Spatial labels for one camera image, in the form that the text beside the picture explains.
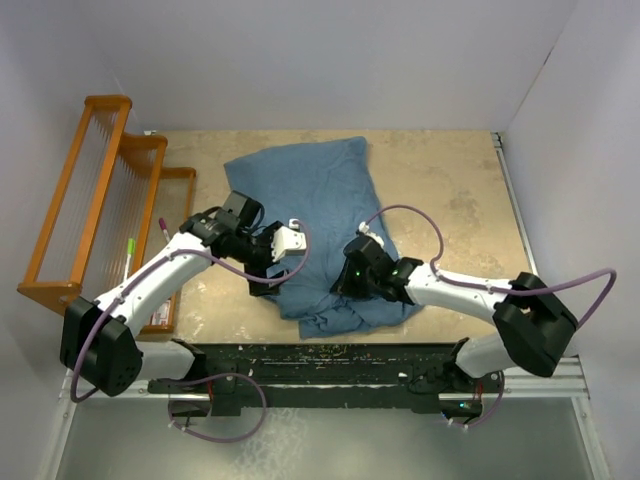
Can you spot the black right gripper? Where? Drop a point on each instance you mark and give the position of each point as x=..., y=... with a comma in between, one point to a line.
x=345, y=285

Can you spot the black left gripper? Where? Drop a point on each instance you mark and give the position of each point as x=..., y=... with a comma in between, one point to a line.
x=266, y=236

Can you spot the blue pillowcase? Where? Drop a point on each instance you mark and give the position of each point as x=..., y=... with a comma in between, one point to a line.
x=328, y=186

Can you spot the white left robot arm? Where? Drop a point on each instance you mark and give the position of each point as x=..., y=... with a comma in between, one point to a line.
x=100, y=343

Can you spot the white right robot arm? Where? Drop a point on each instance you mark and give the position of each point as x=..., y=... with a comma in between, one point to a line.
x=533, y=327

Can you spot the red white small box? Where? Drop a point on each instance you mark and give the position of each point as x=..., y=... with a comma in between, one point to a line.
x=162, y=320

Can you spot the magenta capped marker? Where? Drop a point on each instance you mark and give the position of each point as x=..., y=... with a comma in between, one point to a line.
x=164, y=229

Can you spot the green capped marker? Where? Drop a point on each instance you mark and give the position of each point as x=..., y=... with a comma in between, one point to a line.
x=130, y=253

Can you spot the orange wooden tiered rack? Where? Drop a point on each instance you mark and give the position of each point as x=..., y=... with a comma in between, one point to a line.
x=114, y=185

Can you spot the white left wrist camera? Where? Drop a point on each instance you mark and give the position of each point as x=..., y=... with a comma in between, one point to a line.
x=288, y=240

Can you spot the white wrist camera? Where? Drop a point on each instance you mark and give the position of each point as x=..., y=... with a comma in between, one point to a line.
x=288, y=240
x=366, y=230

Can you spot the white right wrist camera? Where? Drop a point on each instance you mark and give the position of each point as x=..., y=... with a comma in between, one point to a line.
x=366, y=230

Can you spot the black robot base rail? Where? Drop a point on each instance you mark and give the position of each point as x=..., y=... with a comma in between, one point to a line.
x=325, y=376

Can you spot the aluminium frame rail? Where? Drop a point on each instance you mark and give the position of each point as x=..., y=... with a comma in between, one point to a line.
x=498, y=144

